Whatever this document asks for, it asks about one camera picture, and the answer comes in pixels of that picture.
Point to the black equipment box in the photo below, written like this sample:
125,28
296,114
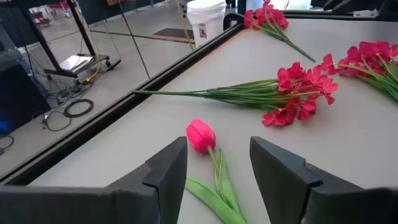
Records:
18,93

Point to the white plastic bucket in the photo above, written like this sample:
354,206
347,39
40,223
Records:
206,18

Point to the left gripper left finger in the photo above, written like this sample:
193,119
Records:
93,205

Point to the white mounting bracket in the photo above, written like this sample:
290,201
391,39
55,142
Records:
365,13

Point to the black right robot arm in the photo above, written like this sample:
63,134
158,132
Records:
342,4

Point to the black floor mat striped edge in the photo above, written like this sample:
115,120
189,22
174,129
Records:
174,32

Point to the black floor stand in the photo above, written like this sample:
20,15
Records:
241,6

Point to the red artificial tulip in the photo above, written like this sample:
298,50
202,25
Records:
200,135

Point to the white flat sheet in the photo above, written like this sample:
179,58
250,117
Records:
76,62

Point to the black metal table frame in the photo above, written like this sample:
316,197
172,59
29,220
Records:
124,102

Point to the red artificial flower bunch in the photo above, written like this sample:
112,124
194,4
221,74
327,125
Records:
273,17
370,51
284,79

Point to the black wheeled desk stand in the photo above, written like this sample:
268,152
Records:
79,28

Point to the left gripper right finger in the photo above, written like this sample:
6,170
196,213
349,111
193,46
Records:
295,193

